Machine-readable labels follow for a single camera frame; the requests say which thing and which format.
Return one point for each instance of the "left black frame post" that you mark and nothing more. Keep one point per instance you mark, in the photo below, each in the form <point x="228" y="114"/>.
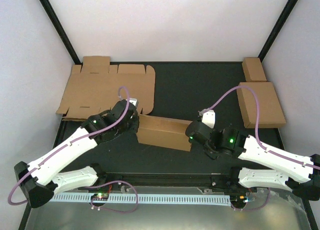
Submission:
<point x="48" y="8"/>

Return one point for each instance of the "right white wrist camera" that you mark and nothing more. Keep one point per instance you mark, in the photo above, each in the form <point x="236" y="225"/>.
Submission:
<point x="208" y="117"/>

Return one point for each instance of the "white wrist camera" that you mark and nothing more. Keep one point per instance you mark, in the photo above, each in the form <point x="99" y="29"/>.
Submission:
<point x="134" y="102"/>
<point x="208" y="117"/>

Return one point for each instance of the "large folded cardboard box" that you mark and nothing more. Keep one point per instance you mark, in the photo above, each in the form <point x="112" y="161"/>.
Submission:
<point x="270" y="114"/>

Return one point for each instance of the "white slotted cable duct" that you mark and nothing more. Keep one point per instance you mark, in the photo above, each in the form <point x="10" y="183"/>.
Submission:
<point x="167" y="199"/>

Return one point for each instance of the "black frame post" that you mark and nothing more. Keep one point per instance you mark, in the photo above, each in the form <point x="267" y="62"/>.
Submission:
<point x="48" y="8"/>
<point x="281" y="20"/>

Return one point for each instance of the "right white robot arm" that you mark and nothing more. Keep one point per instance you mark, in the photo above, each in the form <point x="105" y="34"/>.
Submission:
<point x="287" y="171"/>

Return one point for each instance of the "right black frame post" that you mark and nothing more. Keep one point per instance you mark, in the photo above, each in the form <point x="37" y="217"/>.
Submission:
<point x="281" y="20"/>

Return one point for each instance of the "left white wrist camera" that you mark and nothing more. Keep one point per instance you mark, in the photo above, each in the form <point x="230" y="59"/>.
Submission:
<point x="134" y="102"/>

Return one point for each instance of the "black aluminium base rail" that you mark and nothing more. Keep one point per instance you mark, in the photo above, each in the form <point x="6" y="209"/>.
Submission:
<point x="213" y="181"/>

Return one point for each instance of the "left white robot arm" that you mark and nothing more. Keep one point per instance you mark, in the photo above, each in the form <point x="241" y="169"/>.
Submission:
<point x="42" y="179"/>

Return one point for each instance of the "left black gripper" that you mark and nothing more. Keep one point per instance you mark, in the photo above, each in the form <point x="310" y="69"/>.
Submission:
<point x="134" y="129"/>

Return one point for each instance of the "flat cardboard blank stack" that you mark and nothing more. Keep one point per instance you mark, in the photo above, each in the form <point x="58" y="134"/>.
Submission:
<point x="96" y="85"/>

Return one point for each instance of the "small folded cardboard box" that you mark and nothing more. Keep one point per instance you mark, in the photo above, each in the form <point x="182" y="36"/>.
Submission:
<point x="253" y="70"/>

